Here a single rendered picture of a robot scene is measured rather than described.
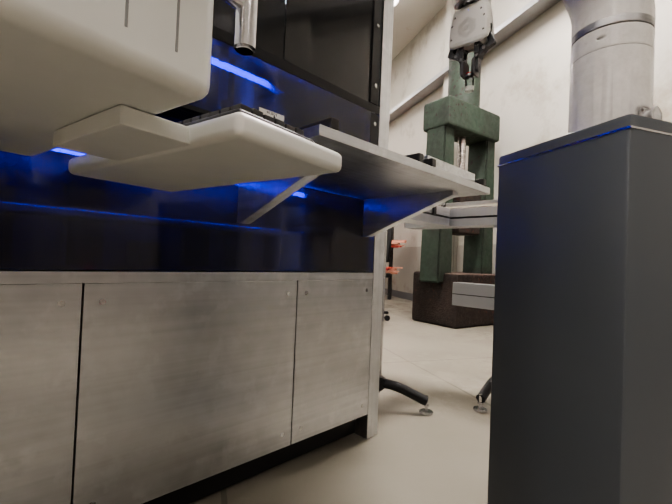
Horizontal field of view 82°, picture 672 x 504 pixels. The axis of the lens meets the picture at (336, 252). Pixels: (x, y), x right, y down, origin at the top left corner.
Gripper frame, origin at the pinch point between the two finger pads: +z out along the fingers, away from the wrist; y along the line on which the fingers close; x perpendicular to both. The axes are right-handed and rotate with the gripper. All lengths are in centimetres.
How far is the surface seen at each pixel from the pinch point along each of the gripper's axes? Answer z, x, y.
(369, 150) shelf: 27.4, -33.0, -3.9
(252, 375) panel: 82, -31, -43
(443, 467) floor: 114, 23, -14
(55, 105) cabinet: 34, -83, -6
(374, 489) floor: 114, -3, -21
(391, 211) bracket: 33.1, 12.2, -31.3
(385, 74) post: -20, 22, -44
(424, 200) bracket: 30.3, 12.1, -18.9
